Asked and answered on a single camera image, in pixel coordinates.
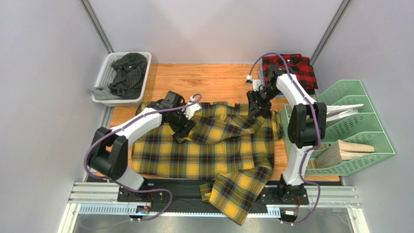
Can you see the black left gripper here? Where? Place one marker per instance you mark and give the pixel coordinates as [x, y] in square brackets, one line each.
[181, 131]

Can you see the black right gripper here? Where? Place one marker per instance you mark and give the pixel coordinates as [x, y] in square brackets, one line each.
[254, 105]

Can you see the yellow black plaid shirt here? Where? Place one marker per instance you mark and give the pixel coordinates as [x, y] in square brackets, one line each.
[225, 146]

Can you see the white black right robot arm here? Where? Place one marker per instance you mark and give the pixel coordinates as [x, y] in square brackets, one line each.
[306, 128]

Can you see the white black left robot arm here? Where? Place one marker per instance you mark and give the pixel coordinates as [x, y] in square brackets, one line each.
[108, 153]

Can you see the white paper stack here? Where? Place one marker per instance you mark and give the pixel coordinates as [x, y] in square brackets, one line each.
[337, 112]

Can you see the red black plaid folded shirt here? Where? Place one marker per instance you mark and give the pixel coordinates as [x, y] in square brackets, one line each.
[299, 64]

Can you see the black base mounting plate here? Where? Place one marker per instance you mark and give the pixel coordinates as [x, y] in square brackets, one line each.
[187, 197]

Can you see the dark grey shirt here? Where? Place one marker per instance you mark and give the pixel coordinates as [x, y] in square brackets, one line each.
[124, 76]

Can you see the white plastic laundry basket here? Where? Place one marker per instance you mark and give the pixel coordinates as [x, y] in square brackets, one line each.
[135, 102]

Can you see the wooden block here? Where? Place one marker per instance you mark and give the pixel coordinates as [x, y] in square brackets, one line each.
[342, 151]

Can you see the green plastic file organizer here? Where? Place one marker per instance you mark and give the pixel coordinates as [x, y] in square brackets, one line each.
[363, 127]

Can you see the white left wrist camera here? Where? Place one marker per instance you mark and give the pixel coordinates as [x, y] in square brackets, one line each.
[191, 108]

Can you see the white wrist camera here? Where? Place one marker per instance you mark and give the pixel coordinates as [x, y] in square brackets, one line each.
[191, 108]
[255, 83]

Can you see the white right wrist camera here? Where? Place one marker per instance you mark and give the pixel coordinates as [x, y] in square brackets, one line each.
[255, 83]

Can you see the aluminium frame rail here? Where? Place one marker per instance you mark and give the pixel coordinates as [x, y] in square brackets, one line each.
[93, 198]

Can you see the right aluminium corner post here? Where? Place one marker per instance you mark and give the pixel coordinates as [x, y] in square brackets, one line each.
[335, 21]

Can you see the aluminium corner post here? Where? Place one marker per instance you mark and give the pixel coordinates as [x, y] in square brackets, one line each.
[335, 21]
[93, 18]

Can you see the left aluminium corner post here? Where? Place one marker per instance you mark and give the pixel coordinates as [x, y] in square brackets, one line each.
[93, 18]

